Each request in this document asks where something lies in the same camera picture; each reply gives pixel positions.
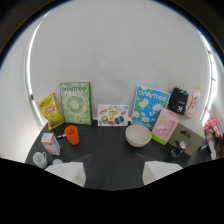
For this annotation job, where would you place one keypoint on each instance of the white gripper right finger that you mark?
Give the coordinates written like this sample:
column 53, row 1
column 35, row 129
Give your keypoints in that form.
column 156, row 170

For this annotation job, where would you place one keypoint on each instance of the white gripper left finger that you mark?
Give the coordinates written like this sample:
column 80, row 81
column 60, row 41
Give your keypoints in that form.
column 68, row 171

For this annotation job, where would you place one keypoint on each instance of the pink tea bag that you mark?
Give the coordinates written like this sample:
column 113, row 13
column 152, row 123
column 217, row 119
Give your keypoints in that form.
column 165, row 126

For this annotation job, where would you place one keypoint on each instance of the yellow chips bag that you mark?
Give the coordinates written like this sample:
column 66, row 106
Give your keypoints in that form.
column 51, row 111

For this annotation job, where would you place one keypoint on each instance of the black pen holder bag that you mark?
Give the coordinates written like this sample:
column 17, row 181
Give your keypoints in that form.
column 178, row 101

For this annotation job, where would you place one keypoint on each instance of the dark small bottle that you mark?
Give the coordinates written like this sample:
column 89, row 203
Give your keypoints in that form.
column 177, row 151

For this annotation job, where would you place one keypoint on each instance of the white mug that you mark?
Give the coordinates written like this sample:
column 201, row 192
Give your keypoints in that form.
column 40, row 159

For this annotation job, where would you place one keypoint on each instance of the white orange small carton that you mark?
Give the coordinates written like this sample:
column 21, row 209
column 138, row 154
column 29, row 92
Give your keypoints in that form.
column 51, row 143

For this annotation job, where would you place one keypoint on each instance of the orange plastic cup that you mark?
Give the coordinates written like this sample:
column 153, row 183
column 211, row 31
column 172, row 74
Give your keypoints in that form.
column 72, row 134

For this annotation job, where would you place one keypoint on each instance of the white ceramic bowl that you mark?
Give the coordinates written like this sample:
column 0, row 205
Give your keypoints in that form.
column 138, row 135

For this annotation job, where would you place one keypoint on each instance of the beige cardboard box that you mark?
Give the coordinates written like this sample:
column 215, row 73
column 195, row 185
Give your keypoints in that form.
column 187, row 135

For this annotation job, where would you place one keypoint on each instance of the blue onlytree floral box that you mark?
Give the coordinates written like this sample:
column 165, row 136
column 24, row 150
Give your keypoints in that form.
column 149, row 106

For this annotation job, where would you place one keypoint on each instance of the red white cloth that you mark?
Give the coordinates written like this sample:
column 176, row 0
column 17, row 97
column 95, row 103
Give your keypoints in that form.
column 213, row 136

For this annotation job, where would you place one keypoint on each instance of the green onlytree box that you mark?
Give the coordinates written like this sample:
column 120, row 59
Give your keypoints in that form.
column 76, row 103

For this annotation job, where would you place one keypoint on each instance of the white food picture card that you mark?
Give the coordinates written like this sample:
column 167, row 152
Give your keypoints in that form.
column 112, row 115

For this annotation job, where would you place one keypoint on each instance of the white bottle orange label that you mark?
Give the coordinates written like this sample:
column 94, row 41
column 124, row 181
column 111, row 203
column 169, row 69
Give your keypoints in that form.
column 193, row 102

